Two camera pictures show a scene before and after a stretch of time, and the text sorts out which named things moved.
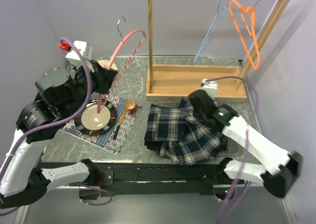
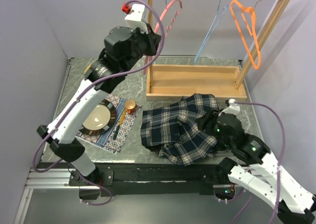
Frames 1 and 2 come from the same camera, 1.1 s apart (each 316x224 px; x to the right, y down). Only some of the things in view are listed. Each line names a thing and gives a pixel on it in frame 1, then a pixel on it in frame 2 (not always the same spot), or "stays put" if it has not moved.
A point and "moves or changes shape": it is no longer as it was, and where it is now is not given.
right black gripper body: x=197 y=115 to x=210 y=116
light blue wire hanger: x=219 y=15 stays put
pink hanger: x=130 y=61 moves or changes shape
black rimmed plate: x=90 y=122 stays put
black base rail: x=158 y=179 stays put
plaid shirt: x=177 y=133 stays put
